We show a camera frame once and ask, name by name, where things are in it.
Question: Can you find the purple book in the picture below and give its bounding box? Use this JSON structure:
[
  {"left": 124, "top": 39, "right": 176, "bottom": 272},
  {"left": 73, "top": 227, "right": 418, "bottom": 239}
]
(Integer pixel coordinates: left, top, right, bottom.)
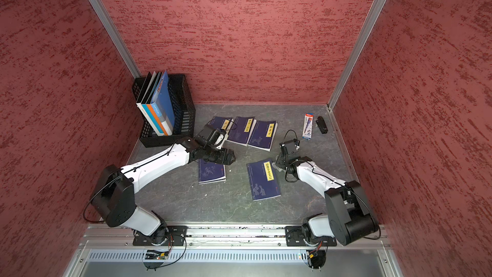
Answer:
[
  {"left": 247, "top": 159, "right": 281, "bottom": 201},
  {"left": 227, "top": 116, "right": 255, "bottom": 146},
  {"left": 247, "top": 119, "right": 278, "bottom": 151},
  {"left": 199, "top": 160, "right": 226, "bottom": 184}
]

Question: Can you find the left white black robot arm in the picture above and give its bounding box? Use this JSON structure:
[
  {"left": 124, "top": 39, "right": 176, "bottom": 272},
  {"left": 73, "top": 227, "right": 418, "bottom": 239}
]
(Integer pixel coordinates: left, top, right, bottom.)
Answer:
[{"left": 88, "top": 137, "right": 236, "bottom": 246}]

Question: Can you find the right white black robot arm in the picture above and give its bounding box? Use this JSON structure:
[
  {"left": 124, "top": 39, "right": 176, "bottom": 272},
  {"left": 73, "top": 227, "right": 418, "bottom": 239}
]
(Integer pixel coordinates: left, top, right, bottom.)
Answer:
[{"left": 275, "top": 153, "right": 381, "bottom": 246}]

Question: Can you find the blue book back left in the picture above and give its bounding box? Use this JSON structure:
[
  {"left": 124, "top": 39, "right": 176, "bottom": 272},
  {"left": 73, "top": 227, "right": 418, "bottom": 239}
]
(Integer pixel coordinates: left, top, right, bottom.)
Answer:
[{"left": 208, "top": 116, "right": 234, "bottom": 139}]

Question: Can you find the white teal upright book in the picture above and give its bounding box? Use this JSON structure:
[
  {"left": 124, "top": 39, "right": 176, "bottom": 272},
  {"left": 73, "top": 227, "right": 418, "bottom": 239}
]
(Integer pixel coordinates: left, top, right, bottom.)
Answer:
[{"left": 136, "top": 71, "right": 166, "bottom": 137}]

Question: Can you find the white blue pen box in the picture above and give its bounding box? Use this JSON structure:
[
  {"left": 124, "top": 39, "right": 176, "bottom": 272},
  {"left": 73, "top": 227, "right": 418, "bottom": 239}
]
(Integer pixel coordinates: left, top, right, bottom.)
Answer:
[{"left": 302, "top": 114, "right": 314, "bottom": 140}]

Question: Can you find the black mesh file basket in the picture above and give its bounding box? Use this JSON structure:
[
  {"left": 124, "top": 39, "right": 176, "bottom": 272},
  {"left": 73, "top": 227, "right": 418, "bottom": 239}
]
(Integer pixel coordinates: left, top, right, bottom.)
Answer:
[{"left": 132, "top": 73, "right": 196, "bottom": 147}]

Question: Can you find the small black device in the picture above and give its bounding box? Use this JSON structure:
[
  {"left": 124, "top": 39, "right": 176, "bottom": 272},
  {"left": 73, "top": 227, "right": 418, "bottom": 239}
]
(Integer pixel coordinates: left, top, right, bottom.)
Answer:
[{"left": 316, "top": 116, "right": 328, "bottom": 134}]

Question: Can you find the blue orange upright folder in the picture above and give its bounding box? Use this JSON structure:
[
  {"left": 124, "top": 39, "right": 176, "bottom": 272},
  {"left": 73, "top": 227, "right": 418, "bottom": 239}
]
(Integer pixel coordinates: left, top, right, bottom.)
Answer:
[{"left": 149, "top": 71, "right": 176, "bottom": 136}]

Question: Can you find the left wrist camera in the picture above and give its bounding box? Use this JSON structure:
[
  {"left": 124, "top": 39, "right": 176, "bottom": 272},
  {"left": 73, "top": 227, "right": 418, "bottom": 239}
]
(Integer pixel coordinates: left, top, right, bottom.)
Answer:
[{"left": 194, "top": 124, "right": 227, "bottom": 150}]

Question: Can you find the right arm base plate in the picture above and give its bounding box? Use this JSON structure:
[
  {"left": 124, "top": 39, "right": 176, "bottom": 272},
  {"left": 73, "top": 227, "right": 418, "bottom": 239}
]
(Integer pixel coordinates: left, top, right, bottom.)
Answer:
[{"left": 284, "top": 226, "right": 338, "bottom": 248}]

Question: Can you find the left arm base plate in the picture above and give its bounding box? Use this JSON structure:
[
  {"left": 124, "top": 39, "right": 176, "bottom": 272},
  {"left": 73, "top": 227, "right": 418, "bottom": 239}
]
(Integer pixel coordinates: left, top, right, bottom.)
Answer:
[{"left": 133, "top": 226, "right": 188, "bottom": 248}]

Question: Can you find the aluminium rail frame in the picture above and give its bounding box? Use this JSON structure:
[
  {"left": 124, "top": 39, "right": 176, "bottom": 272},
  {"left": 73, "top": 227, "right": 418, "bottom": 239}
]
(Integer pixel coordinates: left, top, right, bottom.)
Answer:
[{"left": 64, "top": 223, "right": 403, "bottom": 276}]

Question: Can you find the slotted cable duct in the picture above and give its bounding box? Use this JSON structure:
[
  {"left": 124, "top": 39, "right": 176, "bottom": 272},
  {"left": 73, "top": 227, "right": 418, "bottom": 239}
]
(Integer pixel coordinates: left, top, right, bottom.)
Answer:
[{"left": 87, "top": 250, "right": 309, "bottom": 264}]

